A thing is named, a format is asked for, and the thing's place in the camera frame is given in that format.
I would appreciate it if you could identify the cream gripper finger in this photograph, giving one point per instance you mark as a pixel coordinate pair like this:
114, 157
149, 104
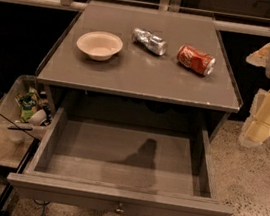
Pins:
259, 57
254, 133

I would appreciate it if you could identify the red coke can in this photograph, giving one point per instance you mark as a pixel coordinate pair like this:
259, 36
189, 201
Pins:
196, 60

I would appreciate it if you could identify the crushed silver can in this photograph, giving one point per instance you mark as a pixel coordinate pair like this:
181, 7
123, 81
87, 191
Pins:
150, 41

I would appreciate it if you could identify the grey cabinet with flat top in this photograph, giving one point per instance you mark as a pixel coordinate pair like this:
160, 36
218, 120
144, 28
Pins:
136, 73

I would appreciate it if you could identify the open grey top drawer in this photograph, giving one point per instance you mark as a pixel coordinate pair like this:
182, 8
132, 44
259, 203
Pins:
99, 165

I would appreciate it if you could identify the round metal drawer knob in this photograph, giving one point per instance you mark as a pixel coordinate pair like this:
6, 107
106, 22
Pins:
119, 209

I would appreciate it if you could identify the white paper bowl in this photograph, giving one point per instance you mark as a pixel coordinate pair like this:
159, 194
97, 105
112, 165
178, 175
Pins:
99, 46

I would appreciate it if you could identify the white cup in bin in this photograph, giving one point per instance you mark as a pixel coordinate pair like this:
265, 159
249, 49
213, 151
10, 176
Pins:
38, 118

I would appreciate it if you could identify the green snack bag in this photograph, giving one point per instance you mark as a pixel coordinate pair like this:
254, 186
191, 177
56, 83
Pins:
28, 102

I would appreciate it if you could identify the clear plastic bin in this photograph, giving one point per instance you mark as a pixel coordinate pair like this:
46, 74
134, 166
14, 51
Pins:
15, 137

